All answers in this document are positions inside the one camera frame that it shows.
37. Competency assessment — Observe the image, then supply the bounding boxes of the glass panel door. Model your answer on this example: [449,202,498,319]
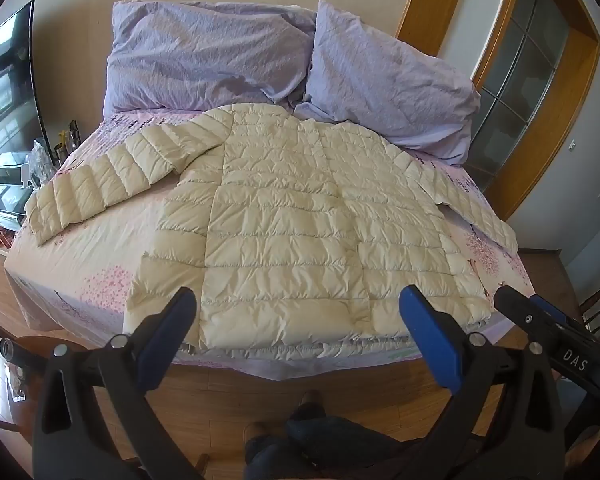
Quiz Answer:
[466,0,572,192]

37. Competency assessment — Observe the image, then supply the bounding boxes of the flat screen television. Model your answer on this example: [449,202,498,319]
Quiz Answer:
[0,0,56,168]

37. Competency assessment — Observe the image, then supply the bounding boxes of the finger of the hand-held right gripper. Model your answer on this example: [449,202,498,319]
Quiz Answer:
[494,285,568,342]

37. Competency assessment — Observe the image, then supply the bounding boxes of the brown shoe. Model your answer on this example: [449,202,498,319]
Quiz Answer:
[299,391,327,417]
[242,421,270,450]

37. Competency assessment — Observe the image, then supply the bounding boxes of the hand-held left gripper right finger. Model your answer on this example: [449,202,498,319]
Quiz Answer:
[399,285,566,480]

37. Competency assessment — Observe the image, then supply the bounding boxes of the lavender pillow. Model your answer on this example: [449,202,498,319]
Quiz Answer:
[292,0,482,167]
[102,0,317,113]

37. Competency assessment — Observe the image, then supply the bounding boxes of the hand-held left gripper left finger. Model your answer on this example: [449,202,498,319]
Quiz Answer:
[32,286,206,480]

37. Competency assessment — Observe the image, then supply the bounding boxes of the person's dark trousers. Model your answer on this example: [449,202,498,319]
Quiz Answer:
[244,402,421,480]

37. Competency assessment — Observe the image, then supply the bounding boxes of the wooden framed glass door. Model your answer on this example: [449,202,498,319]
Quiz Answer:
[395,0,600,222]

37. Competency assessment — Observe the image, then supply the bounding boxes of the cream quilted puffer jacket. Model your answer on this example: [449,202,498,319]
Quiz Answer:
[24,103,519,356]

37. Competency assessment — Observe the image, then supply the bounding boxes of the bed with floral sheet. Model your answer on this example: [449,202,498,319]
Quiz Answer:
[5,107,537,385]

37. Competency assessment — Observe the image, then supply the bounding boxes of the glass television cabinet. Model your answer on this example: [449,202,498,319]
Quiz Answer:
[0,162,37,261]

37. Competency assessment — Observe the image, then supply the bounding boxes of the clear plastic bag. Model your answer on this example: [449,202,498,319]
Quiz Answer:
[26,141,57,188]

